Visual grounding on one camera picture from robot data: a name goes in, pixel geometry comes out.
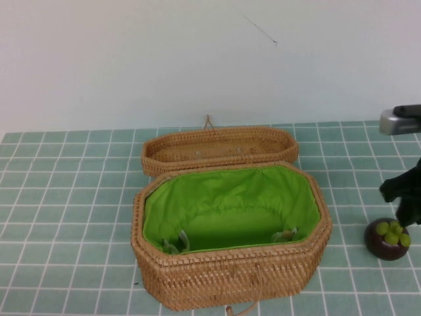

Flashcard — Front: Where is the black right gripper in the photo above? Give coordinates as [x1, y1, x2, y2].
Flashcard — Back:
[379, 163, 421, 228]

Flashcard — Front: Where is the dark purple mangosteen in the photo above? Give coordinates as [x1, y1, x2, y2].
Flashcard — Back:
[364, 217, 412, 261]

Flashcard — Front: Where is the woven rattan basket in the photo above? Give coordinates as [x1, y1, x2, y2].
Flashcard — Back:
[130, 160, 334, 305]

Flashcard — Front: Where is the woven rattan basket lid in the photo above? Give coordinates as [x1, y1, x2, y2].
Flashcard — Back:
[141, 114, 299, 178]

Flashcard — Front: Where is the bright green fabric liner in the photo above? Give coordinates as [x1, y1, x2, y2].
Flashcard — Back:
[143, 168, 322, 255]

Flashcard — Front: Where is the green white grid tablecloth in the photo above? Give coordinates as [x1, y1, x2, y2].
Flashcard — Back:
[0, 120, 421, 316]

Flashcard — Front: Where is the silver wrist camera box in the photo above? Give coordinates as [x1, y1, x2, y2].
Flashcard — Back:
[378, 104, 421, 136]

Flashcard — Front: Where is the white liner drawstring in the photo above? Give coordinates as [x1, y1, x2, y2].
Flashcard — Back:
[162, 229, 191, 255]
[272, 226, 299, 243]

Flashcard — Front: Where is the tan basket closure cord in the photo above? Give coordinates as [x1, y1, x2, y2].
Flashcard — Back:
[224, 261, 264, 316]

